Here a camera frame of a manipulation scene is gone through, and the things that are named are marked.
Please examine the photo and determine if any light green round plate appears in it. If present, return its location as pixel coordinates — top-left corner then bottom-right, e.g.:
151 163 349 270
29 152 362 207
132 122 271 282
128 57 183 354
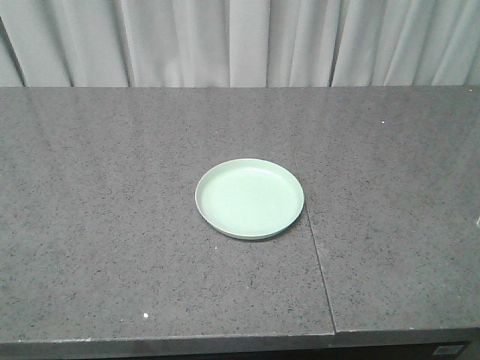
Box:
194 158 305 240

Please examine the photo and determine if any white pleated curtain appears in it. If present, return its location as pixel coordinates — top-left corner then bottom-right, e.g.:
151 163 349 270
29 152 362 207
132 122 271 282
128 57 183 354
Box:
1 1 479 88

